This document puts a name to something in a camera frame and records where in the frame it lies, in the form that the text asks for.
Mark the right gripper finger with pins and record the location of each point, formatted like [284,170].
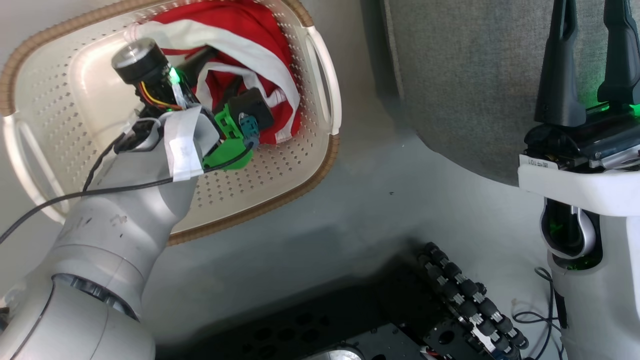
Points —
[562,80]
[622,60]

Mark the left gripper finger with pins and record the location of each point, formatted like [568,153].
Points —
[200,57]
[230,90]

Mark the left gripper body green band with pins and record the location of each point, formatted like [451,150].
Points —
[145,70]

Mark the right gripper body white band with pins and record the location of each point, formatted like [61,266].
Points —
[575,180]

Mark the red and white garment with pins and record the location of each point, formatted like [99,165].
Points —
[240,30]

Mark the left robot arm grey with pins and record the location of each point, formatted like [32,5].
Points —
[100,250]

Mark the grey fabric sofa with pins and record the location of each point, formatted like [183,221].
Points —
[475,75]

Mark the cream perforated laundry basket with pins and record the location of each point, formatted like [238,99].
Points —
[280,170]

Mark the black roller omni wheel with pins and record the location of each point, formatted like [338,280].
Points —
[465,295]

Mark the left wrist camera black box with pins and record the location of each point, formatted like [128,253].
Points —
[252,107]

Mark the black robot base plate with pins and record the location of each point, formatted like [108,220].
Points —
[300,330]

